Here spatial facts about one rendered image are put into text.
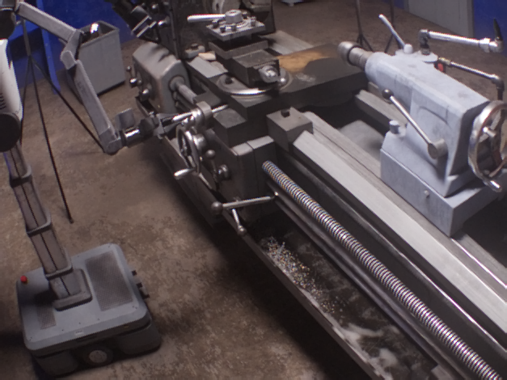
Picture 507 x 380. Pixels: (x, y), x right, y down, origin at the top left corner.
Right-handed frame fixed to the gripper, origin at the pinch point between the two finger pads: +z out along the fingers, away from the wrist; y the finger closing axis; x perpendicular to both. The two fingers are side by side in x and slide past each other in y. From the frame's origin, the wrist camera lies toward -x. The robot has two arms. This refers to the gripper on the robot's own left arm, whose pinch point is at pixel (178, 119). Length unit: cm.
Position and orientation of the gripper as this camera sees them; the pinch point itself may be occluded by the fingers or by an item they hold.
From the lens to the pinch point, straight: 186.6
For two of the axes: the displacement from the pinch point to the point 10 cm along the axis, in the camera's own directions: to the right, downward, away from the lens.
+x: -2.9, 1.8, 9.4
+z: 8.7, -3.6, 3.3
